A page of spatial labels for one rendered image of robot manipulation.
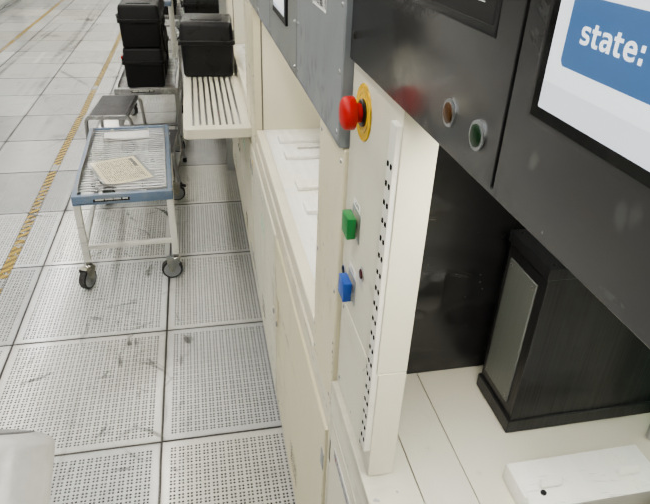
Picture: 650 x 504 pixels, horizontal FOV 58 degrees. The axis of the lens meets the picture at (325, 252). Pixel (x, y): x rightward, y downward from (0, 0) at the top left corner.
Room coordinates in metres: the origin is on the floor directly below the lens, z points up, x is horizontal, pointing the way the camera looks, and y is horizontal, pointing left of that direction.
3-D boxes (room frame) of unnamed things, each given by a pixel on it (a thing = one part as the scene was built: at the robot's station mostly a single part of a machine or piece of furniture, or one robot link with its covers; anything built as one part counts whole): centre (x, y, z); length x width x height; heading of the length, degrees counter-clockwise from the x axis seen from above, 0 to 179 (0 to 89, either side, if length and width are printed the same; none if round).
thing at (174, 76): (4.35, 1.34, 0.24); 0.94 x 0.53 x 0.48; 12
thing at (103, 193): (2.70, 0.98, 0.24); 0.97 x 0.52 x 0.48; 15
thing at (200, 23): (3.07, 0.64, 0.93); 0.30 x 0.28 x 0.26; 10
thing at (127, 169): (2.52, 0.97, 0.47); 0.31 x 0.23 x 0.02; 34
